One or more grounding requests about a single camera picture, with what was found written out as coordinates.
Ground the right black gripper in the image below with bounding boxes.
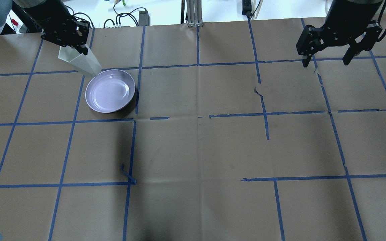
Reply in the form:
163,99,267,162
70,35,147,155
296,16,383,68

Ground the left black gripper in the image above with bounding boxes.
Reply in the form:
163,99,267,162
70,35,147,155
29,7,90,56

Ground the white faceted cup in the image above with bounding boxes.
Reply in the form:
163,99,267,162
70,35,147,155
58,44,102,77

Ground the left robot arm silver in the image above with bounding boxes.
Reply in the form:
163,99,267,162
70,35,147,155
0,0,91,56

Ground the lavender plate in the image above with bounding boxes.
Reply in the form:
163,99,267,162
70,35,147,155
84,70,136,114

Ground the black cables bundle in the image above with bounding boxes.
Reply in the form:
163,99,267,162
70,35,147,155
67,3,94,29

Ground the aluminium profile post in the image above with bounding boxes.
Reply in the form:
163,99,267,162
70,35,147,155
185,0,203,28

